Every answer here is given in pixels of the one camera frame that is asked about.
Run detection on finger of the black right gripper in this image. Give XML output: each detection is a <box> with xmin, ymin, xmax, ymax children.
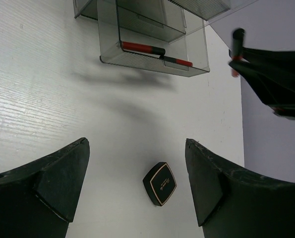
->
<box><xmin>229</xmin><ymin>48</ymin><xmax>295</xmax><ymax>120</ymax></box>

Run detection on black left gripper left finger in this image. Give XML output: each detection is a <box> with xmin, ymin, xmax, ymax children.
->
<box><xmin>0</xmin><ymin>137</ymin><xmax>90</xmax><ymax>238</ymax></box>

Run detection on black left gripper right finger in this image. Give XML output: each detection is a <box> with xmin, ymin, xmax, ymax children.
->
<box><xmin>185</xmin><ymin>139</ymin><xmax>295</xmax><ymax>238</ymax></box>

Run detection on red black lipstick pen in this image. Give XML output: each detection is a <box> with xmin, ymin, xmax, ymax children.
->
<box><xmin>121</xmin><ymin>41</ymin><xmax>166</xmax><ymax>56</ymax></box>
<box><xmin>230</xmin><ymin>28</ymin><xmax>245</xmax><ymax>63</ymax></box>

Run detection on black square compact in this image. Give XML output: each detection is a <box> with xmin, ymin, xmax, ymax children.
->
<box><xmin>142</xmin><ymin>162</ymin><xmax>177</xmax><ymax>207</ymax></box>

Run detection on clear acrylic drawer organizer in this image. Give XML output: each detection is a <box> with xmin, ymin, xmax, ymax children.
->
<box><xmin>73</xmin><ymin>0</ymin><xmax>250</xmax><ymax>77</ymax></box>

